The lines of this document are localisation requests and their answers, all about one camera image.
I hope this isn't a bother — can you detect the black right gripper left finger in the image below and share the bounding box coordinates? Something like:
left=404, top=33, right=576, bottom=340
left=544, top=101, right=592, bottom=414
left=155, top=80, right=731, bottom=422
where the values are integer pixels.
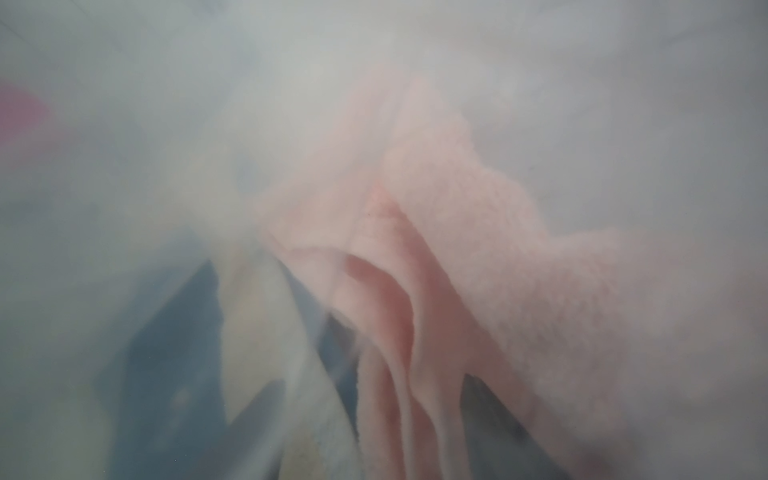
left=182, top=380, right=286, bottom=480

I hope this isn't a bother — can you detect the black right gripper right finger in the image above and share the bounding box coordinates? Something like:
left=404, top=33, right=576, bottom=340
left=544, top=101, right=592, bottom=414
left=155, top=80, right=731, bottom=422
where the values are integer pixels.
left=460, top=375, right=570, bottom=480

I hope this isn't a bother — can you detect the blue and beige towel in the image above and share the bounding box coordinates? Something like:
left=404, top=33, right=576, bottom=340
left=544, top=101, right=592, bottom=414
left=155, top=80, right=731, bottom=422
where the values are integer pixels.
left=107, top=244, right=363, bottom=479

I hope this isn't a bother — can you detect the pink towel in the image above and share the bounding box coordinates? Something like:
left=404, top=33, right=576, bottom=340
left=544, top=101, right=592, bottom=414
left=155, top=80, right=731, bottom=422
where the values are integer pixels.
left=265, top=70, right=633, bottom=479

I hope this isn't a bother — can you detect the clear plastic vacuum bag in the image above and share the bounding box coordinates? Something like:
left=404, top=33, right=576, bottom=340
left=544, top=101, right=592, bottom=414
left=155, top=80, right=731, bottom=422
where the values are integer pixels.
left=1, top=1, right=767, bottom=479

